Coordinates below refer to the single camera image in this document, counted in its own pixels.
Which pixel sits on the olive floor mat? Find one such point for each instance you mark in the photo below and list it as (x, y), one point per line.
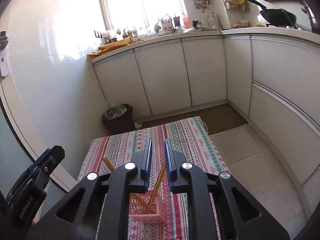
(220, 120)

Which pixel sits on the wooden chopstick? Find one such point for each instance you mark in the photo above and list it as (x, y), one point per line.
(110, 162)
(157, 185)
(106, 162)

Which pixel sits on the yellow cloth on counter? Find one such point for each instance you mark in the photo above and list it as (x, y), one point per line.
(112, 46)

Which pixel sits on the white kettle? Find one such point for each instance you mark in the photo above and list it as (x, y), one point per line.
(213, 21)

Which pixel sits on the metal gas pipe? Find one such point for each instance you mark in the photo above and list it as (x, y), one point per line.
(311, 15)

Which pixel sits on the red bottle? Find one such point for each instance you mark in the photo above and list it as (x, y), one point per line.
(186, 21)

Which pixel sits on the wide white cabinet door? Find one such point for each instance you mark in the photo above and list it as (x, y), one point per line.
(282, 65)

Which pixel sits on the narrow white cabinet door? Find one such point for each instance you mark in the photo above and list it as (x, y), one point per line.
(237, 75)

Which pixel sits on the metal cup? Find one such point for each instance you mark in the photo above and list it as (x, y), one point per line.
(230, 5)

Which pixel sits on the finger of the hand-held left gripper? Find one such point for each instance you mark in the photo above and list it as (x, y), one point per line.
(53, 156)

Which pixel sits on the black wok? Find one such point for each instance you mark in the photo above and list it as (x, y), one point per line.
(277, 16)

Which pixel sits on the kitchen window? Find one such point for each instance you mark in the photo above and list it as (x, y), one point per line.
(140, 2)

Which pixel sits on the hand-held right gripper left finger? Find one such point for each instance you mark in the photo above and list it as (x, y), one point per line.
(147, 163)

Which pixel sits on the pink countertop utensil holder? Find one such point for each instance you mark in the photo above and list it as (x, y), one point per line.
(166, 25)

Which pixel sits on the metal pot lid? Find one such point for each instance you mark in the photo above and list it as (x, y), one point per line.
(198, 29)

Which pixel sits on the dark trash bin with bag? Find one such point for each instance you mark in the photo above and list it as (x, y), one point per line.
(120, 125)

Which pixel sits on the pink plastic mesh basket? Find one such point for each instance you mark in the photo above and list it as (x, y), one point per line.
(146, 217)

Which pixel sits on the striped patterned tablecloth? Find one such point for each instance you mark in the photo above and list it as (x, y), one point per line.
(117, 145)

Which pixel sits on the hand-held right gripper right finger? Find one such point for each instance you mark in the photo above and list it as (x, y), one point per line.
(168, 163)

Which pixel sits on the yellow packet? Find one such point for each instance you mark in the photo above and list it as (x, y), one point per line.
(242, 2)

